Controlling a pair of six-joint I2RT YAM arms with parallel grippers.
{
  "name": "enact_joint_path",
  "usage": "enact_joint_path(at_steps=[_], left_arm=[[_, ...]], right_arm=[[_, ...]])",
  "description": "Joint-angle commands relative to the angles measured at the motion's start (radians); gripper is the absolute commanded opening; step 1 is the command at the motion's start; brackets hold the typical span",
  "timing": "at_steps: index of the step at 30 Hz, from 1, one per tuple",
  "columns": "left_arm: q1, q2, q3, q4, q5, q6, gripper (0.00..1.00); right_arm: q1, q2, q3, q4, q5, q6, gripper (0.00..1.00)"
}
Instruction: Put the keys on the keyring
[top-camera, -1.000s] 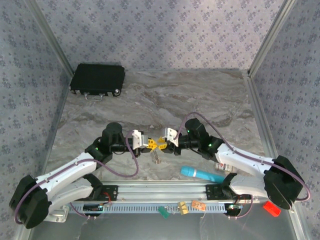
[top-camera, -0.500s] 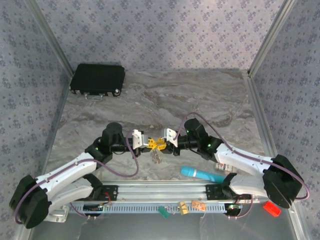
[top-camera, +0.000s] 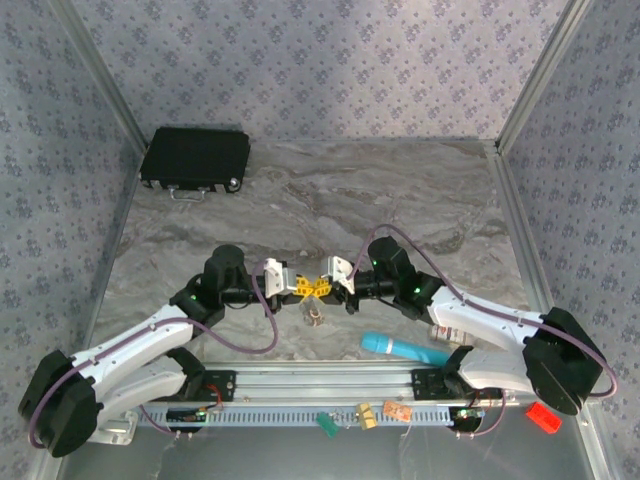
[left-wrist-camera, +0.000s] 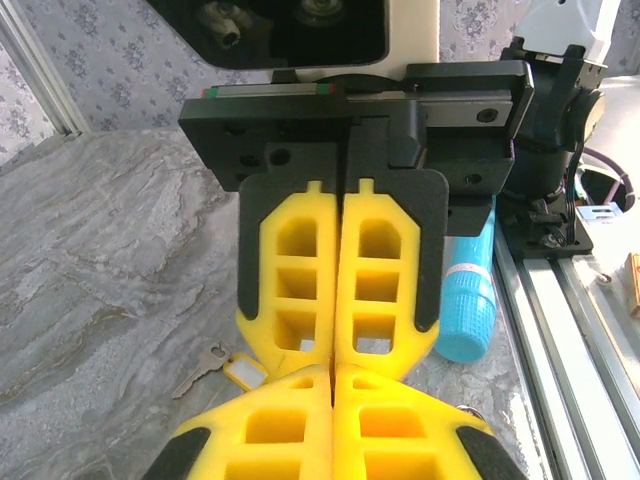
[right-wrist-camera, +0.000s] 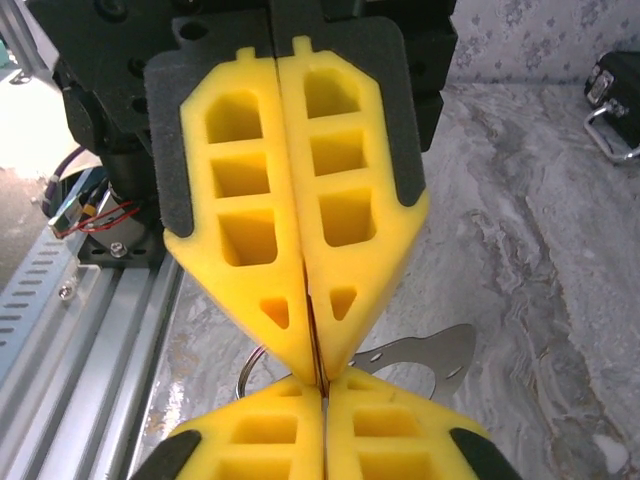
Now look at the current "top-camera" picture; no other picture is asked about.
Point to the silver metal bracket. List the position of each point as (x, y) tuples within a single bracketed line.
[(117, 427)]

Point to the light blue flashlight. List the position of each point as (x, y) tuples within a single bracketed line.
[(395, 346)]

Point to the green tag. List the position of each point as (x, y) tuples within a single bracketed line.
[(328, 425)]

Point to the small circuit board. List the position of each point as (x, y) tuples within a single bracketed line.
[(187, 415), (467, 414)]

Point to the red plastic block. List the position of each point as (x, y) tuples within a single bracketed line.
[(544, 418)]

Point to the yellow tag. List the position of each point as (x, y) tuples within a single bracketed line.
[(366, 416)]

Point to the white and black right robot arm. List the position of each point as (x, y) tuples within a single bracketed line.
[(480, 310)]

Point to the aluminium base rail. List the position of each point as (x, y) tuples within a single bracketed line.
[(320, 380)]

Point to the small red and white box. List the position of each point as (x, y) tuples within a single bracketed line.
[(447, 334)]

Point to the aluminium frame post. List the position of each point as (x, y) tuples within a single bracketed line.
[(102, 75), (540, 75)]

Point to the aluminium frame side rail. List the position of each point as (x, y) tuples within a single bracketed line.
[(525, 240), (110, 250)]

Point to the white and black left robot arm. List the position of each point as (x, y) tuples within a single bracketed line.
[(135, 340)]

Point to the orange tag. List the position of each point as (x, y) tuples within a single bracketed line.
[(398, 411)]

